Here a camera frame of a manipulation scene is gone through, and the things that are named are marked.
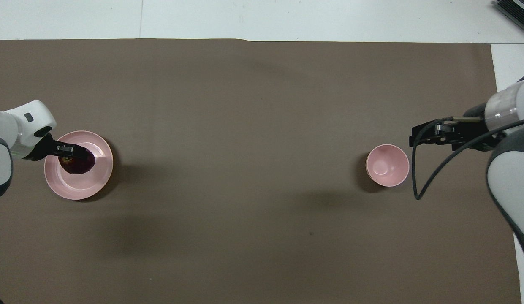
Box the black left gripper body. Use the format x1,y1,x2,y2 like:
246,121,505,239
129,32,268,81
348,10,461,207
23,133,75,162

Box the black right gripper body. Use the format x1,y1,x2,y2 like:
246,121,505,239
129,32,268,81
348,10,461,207
435,104,499,152

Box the dark red apple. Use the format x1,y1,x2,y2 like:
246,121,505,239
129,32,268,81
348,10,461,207
60,153,96,175

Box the pink ceramic plate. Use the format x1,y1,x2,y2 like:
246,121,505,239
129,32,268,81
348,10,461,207
44,130,114,201

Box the pink ceramic bowl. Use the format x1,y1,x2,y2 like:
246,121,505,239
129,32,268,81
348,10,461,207
365,144,410,187

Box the dark ridged metal device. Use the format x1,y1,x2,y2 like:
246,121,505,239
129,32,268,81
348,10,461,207
493,0,524,25

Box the brown paper table mat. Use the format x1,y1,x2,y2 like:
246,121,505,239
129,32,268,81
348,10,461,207
0,38,522,304

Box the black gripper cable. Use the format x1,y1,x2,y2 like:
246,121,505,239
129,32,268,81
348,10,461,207
412,117,524,201

